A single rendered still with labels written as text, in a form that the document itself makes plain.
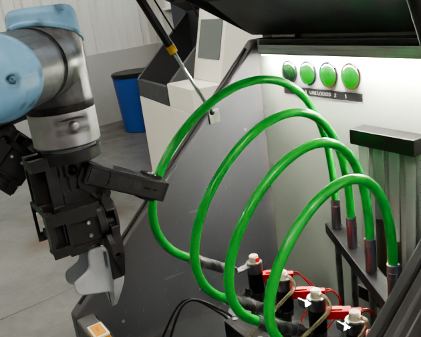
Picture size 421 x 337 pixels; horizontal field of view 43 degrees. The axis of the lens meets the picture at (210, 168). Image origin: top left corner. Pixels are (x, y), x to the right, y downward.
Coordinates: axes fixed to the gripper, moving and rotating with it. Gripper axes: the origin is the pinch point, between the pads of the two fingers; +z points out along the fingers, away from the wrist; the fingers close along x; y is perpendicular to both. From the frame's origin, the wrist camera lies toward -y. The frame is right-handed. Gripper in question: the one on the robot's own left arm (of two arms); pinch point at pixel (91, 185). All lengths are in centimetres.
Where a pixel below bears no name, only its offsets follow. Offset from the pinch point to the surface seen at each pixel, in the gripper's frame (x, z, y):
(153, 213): 1.3, 10.0, -1.6
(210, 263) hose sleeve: -2.8, 23.8, 0.0
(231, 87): 1.4, 9.3, -24.8
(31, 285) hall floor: -269, 34, 72
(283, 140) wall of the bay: -33, 34, -33
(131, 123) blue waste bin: -619, 63, -95
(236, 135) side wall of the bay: -37, 25, -28
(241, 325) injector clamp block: -9.4, 37.9, 6.3
